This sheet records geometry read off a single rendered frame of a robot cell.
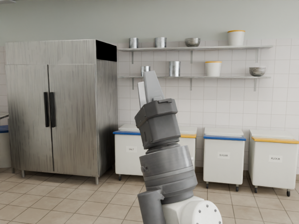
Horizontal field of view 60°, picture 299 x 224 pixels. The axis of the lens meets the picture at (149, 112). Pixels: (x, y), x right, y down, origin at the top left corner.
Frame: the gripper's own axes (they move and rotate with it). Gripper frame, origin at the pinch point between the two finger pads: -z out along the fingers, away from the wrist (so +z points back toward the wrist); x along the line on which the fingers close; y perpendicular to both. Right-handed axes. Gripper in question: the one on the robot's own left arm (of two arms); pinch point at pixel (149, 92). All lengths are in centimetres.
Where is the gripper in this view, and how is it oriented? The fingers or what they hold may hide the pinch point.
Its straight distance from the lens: 47.8
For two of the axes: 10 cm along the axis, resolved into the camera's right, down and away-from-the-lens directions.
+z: 2.3, 9.5, -2.0
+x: 2.3, -2.5, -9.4
